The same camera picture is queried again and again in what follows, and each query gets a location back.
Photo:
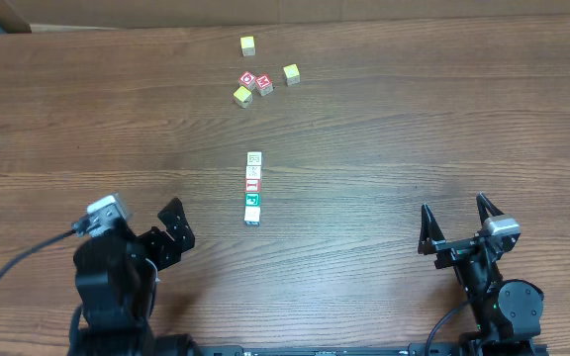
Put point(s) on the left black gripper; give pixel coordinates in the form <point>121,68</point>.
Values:
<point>151,245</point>

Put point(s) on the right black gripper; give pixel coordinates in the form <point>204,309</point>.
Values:
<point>457,246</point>

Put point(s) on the plain white wooden block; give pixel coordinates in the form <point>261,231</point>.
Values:
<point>252,215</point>

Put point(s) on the green F block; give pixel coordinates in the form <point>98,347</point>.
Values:
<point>252,199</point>

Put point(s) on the red I block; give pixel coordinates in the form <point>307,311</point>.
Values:
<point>252,185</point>

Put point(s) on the white green picture block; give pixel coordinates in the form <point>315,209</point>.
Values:
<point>253,172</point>

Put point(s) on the white blue picture block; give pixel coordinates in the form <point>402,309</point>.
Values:
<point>254,158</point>

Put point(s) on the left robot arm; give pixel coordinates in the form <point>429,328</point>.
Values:
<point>117,272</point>

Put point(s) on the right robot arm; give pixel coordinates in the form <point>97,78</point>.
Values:
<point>507,313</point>

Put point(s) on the yellow block left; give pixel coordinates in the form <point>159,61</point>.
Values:
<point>243,97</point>

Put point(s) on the red O block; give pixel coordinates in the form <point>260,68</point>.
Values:
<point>247,80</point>

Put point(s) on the red M block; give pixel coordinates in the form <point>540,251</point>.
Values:
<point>264,84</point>

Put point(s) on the yellow block right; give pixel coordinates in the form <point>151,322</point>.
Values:
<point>292,74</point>

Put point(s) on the far yellow wooden block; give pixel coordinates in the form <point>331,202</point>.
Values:
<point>247,45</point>

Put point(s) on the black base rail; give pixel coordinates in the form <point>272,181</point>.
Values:
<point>413,349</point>

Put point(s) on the cardboard wall panel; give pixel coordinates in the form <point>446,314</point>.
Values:
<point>17,16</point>

